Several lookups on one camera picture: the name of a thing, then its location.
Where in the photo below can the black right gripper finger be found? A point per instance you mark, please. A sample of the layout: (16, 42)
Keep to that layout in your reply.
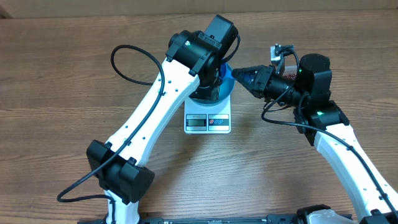
(248, 74)
(250, 85)

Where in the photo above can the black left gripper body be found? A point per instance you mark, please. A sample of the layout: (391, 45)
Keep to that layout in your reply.
(210, 91)

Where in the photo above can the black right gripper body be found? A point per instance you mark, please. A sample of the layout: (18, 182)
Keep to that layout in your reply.
(267, 86)

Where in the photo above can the blue plastic measuring scoop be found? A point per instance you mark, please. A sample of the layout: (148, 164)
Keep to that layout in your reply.
(226, 72)

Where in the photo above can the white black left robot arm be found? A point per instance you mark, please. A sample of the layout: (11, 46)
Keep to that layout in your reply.
(194, 74)

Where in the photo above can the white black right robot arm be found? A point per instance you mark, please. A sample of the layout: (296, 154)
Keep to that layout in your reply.
(326, 128)

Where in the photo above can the blue metal bowl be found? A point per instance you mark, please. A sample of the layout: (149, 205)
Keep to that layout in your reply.
(225, 90)

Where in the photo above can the white digital kitchen scale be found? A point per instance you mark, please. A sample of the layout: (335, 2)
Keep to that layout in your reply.
(204, 118)

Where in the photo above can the clear plastic bean container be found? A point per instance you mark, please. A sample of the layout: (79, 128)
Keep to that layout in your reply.
(290, 69)

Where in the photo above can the red adzuki beans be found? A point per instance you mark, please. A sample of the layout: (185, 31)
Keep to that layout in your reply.
(290, 76)

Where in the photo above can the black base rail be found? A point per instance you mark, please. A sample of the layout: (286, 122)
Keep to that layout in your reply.
(321, 216)

